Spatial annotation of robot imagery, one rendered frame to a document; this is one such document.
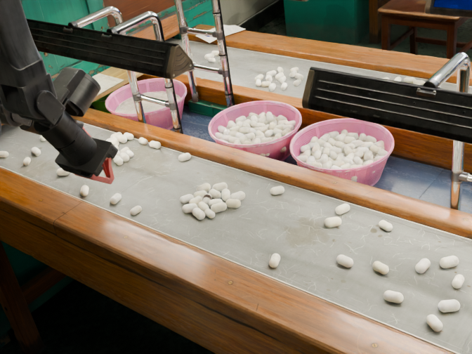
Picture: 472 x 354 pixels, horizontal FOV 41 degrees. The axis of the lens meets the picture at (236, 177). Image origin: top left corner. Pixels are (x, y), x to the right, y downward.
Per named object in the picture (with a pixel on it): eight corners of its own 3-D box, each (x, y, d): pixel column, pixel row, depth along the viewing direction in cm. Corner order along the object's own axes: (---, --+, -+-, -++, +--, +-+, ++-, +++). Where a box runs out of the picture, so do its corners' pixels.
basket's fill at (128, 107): (152, 141, 198) (147, 126, 195) (103, 127, 210) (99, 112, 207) (198, 111, 212) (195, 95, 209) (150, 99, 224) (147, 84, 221)
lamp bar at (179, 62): (171, 81, 144) (166, 50, 141) (12, 46, 180) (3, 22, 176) (194, 67, 149) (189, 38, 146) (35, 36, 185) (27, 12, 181)
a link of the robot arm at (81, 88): (-4, 96, 101) (33, 104, 97) (36, 41, 106) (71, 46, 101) (42, 139, 111) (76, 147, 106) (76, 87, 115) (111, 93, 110)
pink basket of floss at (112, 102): (192, 133, 200) (187, 107, 195) (108, 147, 200) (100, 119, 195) (190, 98, 223) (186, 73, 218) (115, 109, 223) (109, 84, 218)
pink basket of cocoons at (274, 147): (293, 177, 172) (290, 147, 166) (200, 172, 180) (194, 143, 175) (312, 129, 193) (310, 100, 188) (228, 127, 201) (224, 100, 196)
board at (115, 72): (79, 109, 205) (78, 107, 204) (50, 102, 213) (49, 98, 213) (150, 70, 225) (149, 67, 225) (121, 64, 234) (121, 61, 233)
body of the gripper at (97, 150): (78, 138, 118) (54, 114, 112) (118, 148, 113) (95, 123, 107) (59, 167, 116) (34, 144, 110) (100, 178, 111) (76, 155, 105)
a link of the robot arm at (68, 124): (23, 125, 105) (46, 130, 102) (46, 92, 107) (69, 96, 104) (48, 148, 110) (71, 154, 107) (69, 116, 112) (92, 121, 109)
